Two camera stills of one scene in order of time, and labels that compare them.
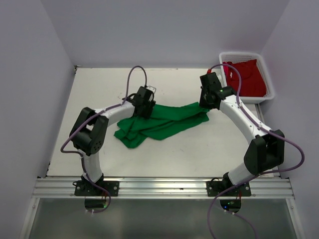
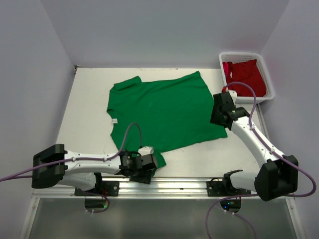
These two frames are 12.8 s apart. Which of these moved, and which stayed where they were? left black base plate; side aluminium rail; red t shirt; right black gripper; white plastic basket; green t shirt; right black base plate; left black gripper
Moved: left black gripper; green t shirt; right black gripper
Stayed: left black base plate; white plastic basket; side aluminium rail; right black base plate; red t shirt
